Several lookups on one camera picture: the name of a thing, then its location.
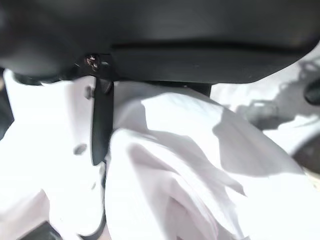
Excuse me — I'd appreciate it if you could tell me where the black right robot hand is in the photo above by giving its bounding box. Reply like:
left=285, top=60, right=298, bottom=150
left=0, top=0, right=320, bottom=238

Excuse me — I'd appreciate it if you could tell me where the white cloth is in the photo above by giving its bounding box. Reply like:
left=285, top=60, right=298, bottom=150
left=104, top=82, right=312, bottom=240

